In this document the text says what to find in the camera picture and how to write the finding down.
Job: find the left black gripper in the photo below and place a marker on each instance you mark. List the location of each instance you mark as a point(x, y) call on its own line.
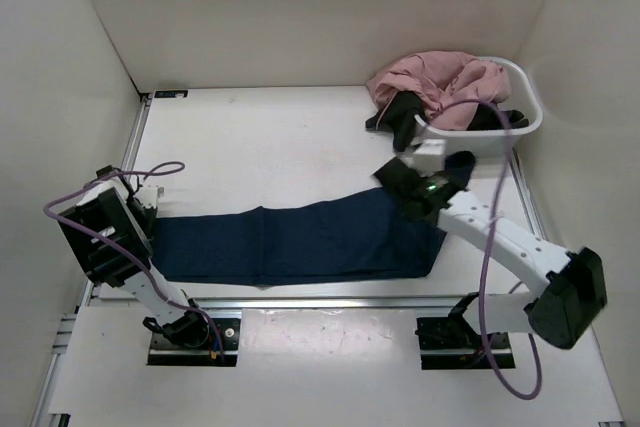
point(149, 229)

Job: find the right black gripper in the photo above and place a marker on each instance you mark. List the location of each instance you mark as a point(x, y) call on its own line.
point(425, 176)

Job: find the dark blue denim trousers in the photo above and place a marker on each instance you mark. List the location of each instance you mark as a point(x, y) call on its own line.
point(377, 234)

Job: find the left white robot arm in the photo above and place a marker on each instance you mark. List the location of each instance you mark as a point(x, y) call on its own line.
point(108, 225)

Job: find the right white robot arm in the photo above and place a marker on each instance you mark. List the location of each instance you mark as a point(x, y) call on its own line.
point(565, 291)

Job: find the white plastic basket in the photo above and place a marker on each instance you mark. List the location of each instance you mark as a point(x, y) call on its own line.
point(490, 144)

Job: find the black garment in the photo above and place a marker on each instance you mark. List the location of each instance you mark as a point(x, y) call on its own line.
point(398, 117)

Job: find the pink garment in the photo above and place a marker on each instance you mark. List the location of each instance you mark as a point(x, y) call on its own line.
point(449, 85)

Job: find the small blue label sticker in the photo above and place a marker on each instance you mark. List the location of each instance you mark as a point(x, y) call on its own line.
point(171, 94)

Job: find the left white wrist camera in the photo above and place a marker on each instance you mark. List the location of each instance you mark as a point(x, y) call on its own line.
point(149, 196)

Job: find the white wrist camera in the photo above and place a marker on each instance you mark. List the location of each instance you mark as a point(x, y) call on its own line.
point(428, 156)
point(149, 196)

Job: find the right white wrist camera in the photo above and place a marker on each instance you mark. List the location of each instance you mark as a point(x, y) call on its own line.
point(428, 156)

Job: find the aluminium rail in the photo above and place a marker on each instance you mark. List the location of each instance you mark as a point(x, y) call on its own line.
point(411, 302)

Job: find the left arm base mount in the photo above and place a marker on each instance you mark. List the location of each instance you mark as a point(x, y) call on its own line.
point(193, 343)

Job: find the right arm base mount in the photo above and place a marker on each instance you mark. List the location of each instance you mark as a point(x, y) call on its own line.
point(449, 342)

